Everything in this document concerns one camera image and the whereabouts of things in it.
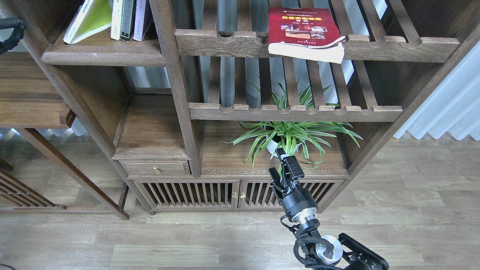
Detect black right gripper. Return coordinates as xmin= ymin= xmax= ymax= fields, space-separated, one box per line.
xmin=268 ymin=148 xmax=318 ymax=224

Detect red book with photos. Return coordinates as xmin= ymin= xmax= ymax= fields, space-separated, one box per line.
xmin=268 ymin=7 xmax=345 ymax=64

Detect yellow green book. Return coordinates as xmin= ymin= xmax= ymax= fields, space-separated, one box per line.
xmin=63 ymin=0 xmax=113 ymax=44

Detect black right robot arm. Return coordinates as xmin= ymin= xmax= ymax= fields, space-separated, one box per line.
xmin=269 ymin=148 xmax=389 ymax=270

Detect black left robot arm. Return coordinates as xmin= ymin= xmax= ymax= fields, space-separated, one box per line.
xmin=0 ymin=17 xmax=26 ymax=55

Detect white plant pot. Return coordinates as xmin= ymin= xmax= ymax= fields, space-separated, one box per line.
xmin=266 ymin=135 xmax=301 ymax=157

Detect green spider plant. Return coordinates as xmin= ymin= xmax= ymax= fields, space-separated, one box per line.
xmin=221 ymin=79 xmax=363 ymax=177

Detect brass cabinet door knobs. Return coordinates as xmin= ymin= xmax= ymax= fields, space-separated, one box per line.
xmin=232 ymin=192 xmax=246 ymax=199

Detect dark wooden bookshelf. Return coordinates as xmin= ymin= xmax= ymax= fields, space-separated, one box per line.
xmin=1 ymin=0 xmax=479 ymax=213

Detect brass drawer knob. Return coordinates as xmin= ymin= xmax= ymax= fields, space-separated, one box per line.
xmin=152 ymin=166 xmax=161 ymax=175

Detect white curtain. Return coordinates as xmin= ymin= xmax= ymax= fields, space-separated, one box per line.
xmin=394 ymin=44 xmax=480 ymax=141

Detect lavender upright book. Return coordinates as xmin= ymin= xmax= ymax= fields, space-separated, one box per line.
xmin=133 ymin=0 xmax=153 ymax=41

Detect dark green upright book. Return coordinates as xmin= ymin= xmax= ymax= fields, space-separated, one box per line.
xmin=120 ymin=0 xmax=137 ymax=42

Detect white upright book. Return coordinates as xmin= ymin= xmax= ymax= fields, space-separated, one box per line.
xmin=110 ymin=0 xmax=124 ymax=41

